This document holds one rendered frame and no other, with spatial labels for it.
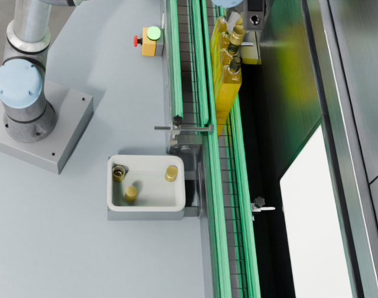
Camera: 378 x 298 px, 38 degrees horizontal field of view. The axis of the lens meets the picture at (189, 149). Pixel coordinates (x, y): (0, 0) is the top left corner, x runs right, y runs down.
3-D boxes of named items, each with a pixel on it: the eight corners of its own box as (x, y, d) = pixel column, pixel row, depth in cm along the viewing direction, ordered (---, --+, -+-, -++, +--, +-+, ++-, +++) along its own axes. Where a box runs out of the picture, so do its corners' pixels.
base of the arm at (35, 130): (-4, 135, 160) (-12, 118, 151) (15, 93, 167) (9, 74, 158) (45, 148, 160) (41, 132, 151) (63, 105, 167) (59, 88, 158)
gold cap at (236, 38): (243, 45, 148) (246, 35, 144) (230, 45, 147) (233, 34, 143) (241, 35, 149) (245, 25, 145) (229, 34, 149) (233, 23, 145)
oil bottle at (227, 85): (228, 117, 168) (244, 78, 149) (209, 117, 167) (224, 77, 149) (226, 102, 171) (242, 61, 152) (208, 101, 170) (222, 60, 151)
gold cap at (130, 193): (124, 202, 163) (124, 196, 159) (124, 191, 164) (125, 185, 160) (136, 202, 163) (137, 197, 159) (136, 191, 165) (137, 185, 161)
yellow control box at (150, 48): (161, 57, 191) (163, 44, 184) (140, 56, 190) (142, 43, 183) (160, 41, 194) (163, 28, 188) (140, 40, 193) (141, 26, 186)
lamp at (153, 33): (160, 41, 185) (161, 35, 182) (146, 40, 184) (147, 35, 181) (159, 30, 187) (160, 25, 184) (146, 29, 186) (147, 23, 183)
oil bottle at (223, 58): (226, 101, 171) (242, 61, 152) (208, 101, 170) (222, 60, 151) (224, 86, 173) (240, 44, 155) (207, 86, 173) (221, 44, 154)
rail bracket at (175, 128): (208, 145, 162) (217, 124, 151) (152, 144, 160) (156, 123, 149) (208, 136, 164) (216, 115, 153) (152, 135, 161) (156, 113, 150)
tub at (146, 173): (182, 220, 164) (186, 210, 157) (106, 220, 161) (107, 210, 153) (179, 167, 172) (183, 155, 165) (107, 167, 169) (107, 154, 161)
